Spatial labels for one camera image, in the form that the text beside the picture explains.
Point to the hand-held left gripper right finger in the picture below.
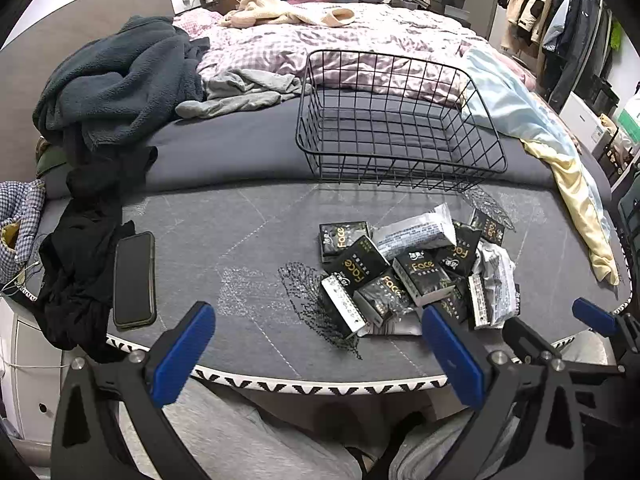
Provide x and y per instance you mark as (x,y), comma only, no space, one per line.
(452,360)

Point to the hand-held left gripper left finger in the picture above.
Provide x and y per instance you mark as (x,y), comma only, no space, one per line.
(185,355)

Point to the blue and yellow satin blanket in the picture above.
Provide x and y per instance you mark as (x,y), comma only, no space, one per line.
(505,90)

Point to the white drawer cabinet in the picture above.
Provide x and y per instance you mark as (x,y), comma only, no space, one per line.
(30,360)

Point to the olive green cloth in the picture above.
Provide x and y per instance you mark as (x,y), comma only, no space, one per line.
(50,160)

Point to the row of hanging jackets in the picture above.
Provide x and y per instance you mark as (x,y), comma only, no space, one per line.
(560,15)

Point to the grey cloth-covered desktop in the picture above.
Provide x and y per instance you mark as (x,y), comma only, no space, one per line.
(225,230)

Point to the black smartphone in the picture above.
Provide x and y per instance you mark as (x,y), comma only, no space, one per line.
(134,280)

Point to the beige fleece garment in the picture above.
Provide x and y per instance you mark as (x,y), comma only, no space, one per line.
(270,10)

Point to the grey storage box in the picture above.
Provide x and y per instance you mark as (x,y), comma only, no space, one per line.
(455,7)

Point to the blue checkered fabric bag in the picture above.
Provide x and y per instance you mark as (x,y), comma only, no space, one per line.
(20,210)

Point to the green and white box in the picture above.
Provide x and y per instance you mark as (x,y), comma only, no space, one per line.
(630,120)

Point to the black cloth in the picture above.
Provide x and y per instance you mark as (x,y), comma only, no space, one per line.
(85,260)

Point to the pile of black packets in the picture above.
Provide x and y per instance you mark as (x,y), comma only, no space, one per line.
(350,245)

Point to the dark teal fleece blanket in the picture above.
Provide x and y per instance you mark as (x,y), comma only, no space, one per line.
(115,75)

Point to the bed with grey sheet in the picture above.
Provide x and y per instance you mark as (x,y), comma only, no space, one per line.
(240,145)

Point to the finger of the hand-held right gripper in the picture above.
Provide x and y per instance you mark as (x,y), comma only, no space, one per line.
(520,335)
(592,312)

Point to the pink checkered duvet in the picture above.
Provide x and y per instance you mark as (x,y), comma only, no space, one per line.
(280,45)

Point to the person's grey trousers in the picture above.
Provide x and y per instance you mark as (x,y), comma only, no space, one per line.
(240,435)

